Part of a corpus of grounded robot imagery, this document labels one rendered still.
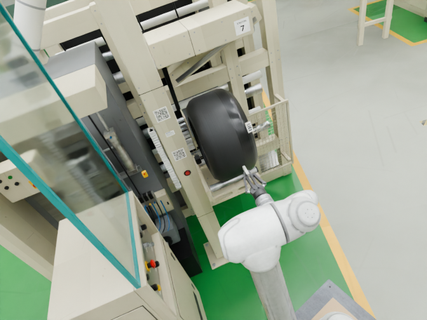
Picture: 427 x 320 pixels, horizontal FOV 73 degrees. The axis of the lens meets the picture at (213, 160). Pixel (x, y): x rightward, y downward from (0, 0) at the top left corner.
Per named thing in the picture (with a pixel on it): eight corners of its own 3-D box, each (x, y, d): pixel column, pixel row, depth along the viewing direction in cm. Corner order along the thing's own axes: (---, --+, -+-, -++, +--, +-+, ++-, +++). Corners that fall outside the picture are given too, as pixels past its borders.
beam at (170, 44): (158, 70, 165) (147, 45, 155) (151, 56, 184) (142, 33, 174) (255, 33, 170) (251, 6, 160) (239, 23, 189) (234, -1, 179)
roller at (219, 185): (206, 185, 190) (209, 190, 192) (208, 188, 186) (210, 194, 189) (255, 164, 193) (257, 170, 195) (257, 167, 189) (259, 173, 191)
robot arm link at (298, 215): (302, 190, 100) (265, 204, 100) (318, 185, 83) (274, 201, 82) (318, 226, 98) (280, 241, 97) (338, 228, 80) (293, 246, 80)
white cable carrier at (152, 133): (176, 189, 189) (148, 133, 158) (175, 185, 193) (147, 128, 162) (183, 186, 190) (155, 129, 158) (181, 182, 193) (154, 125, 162)
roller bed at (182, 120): (173, 159, 222) (159, 128, 202) (169, 148, 233) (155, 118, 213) (197, 149, 223) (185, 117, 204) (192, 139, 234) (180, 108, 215)
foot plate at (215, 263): (212, 270, 245) (211, 268, 244) (203, 244, 265) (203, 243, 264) (241, 256, 247) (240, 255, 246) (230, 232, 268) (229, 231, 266)
